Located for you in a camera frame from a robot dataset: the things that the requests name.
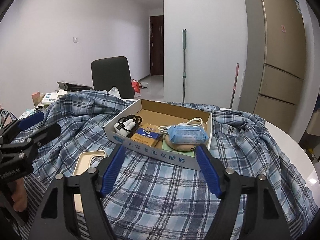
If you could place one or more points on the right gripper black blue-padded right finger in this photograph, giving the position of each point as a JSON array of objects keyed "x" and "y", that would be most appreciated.
[{"x": 263, "y": 216}]

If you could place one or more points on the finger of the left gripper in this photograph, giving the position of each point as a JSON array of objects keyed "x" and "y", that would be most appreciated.
[
  {"x": 31, "y": 120},
  {"x": 45, "y": 135}
]

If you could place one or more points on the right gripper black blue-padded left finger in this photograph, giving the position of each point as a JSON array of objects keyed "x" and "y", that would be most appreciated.
[{"x": 56, "y": 217}]

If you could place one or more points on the white charger with black cable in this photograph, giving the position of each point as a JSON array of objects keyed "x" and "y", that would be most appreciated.
[{"x": 128, "y": 125}]

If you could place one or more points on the round beige silicone case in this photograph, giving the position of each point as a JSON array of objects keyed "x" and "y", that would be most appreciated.
[{"x": 179, "y": 147}]

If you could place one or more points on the gold blue cigarette pack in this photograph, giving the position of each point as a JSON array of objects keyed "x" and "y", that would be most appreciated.
[{"x": 148, "y": 134}]

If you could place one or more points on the blue tissue pack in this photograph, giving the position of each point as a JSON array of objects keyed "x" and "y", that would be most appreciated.
[{"x": 187, "y": 135}]

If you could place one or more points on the person's hand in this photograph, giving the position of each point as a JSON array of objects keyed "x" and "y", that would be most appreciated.
[{"x": 19, "y": 195}]

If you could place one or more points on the pink cup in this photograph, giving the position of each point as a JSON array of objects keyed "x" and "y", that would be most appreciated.
[{"x": 36, "y": 97}]

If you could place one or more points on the white blue box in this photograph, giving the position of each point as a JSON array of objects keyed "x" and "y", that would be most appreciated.
[{"x": 49, "y": 98}]

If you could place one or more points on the black bag on desk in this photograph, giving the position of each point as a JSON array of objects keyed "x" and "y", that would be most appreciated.
[{"x": 72, "y": 87}]

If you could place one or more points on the white plastic bag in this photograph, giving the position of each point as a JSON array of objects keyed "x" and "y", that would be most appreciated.
[{"x": 114, "y": 92}]

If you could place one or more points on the black office chair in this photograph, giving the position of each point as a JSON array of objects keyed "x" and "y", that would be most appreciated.
[{"x": 113, "y": 72}]

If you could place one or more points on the blue plaid shirt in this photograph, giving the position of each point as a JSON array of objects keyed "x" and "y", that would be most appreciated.
[{"x": 152, "y": 199}]

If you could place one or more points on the red plastic bag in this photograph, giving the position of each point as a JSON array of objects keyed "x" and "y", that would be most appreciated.
[{"x": 136, "y": 86}]

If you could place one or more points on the white cardboard box tray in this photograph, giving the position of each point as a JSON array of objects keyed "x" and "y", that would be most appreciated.
[{"x": 154, "y": 115}]

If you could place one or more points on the dark wooden door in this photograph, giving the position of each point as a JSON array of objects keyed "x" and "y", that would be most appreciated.
[{"x": 157, "y": 45}]

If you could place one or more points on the gold refrigerator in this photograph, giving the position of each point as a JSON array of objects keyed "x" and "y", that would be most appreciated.
[{"x": 276, "y": 59}]

